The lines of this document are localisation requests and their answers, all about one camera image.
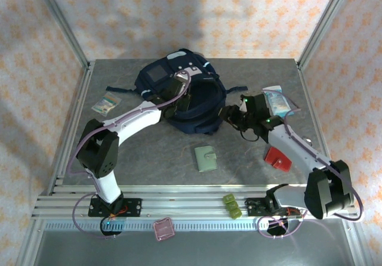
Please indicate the sage green wallet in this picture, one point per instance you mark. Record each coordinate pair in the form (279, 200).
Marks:
(206, 158)

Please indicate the small clear tissue packet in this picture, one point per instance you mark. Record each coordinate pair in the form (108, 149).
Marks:
(106, 103)

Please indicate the blue wet wipes pack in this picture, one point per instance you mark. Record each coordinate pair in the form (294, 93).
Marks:
(279, 105)

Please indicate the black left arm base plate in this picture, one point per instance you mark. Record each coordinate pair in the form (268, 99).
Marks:
(134, 207)

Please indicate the aluminium front rail beam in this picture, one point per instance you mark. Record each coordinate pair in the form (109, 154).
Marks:
(185, 206)

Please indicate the olive green button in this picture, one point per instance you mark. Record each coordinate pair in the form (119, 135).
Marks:
(232, 205)
(235, 213)
(228, 198)

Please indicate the navy blue backpack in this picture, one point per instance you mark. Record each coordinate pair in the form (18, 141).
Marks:
(197, 126)

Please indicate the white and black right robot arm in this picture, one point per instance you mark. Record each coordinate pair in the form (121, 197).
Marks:
(295, 146)

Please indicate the pink square pad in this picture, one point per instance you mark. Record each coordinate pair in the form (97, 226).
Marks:
(164, 229)

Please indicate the red wallet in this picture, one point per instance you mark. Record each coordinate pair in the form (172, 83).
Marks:
(276, 160)

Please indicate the aluminium side rail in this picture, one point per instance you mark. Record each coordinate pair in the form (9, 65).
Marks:
(309, 99)
(70, 129)

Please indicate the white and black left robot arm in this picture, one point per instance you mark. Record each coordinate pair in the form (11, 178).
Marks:
(140, 120)

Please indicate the aluminium frame post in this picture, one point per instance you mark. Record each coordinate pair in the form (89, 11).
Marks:
(30, 242)
(355, 242)
(64, 24)
(323, 24)

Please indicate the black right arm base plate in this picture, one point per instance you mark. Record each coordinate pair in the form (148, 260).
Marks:
(253, 207)

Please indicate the silver scissors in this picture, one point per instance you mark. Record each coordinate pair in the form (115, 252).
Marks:
(307, 140)

